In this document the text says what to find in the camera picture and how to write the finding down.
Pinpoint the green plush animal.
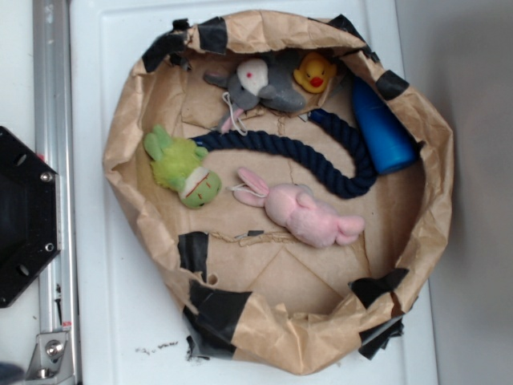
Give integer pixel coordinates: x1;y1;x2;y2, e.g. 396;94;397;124
143;124;222;209

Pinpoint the grey plush animal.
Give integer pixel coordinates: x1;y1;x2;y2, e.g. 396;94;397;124
204;54;305;135

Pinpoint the brown paper bag bin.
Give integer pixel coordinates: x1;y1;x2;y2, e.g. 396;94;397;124
103;10;454;375

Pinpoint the pink plush bunny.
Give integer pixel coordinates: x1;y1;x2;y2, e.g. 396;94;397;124
231;167;365;248

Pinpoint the yellow rubber duck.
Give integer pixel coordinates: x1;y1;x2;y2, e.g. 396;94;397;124
293;52;337;94

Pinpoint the blue plastic bottle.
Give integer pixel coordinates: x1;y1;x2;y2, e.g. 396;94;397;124
352;77;418;175

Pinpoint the dark blue rope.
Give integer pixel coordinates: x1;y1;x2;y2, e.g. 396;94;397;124
190;108;378;200

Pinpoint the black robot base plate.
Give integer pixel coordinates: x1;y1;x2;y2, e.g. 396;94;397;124
0;127;59;309

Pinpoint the aluminium frame rail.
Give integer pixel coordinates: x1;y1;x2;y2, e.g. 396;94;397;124
32;1;82;384

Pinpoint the metal corner bracket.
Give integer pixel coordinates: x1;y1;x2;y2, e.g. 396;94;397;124
24;331;76;384

